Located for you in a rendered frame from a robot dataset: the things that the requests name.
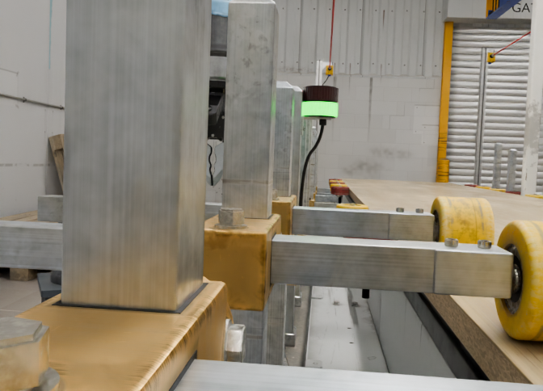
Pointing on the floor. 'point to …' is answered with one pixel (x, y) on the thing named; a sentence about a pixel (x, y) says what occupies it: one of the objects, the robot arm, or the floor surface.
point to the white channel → (529, 170)
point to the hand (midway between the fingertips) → (212, 179)
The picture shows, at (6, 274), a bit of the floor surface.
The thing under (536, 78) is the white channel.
